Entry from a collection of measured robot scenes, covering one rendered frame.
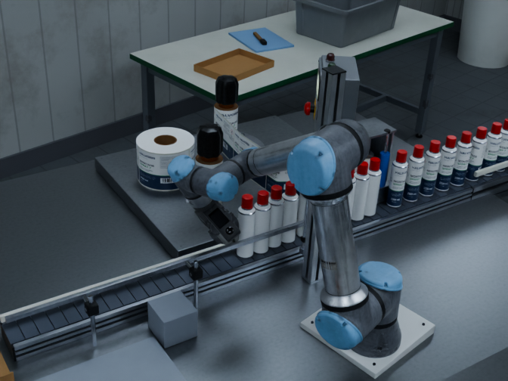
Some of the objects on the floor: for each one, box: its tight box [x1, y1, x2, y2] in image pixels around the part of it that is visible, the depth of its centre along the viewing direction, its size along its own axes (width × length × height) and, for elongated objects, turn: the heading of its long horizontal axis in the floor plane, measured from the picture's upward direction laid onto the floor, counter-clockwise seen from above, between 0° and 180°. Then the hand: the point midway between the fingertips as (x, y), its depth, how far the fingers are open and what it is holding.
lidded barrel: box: [457, 0, 508, 68], centre depth 612 cm, size 53×53×65 cm
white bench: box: [130, 5, 454, 138], centre depth 438 cm, size 190×75×80 cm, turn 130°
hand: (235, 243), depth 216 cm, fingers closed, pressing on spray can
